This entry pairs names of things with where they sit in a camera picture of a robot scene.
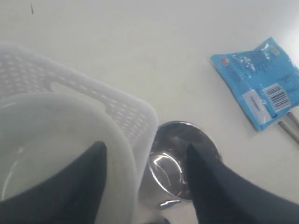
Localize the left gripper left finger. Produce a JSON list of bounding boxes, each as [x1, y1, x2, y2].
[[0, 141, 107, 224]]

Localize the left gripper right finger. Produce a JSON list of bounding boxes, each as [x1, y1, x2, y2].
[[186, 144, 299, 224]]

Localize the stainless steel cup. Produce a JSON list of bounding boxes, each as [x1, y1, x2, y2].
[[139, 120, 222, 224]]

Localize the wooden chopstick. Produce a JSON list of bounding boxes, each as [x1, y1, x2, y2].
[[278, 121, 299, 144]]

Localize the blue chips bag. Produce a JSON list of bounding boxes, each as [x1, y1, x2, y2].
[[211, 37, 299, 131]]

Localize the white ceramic bowl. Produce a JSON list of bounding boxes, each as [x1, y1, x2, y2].
[[0, 93, 137, 224]]

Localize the white woven plastic basket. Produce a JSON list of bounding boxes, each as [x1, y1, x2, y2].
[[0, 42, 158, 187]]

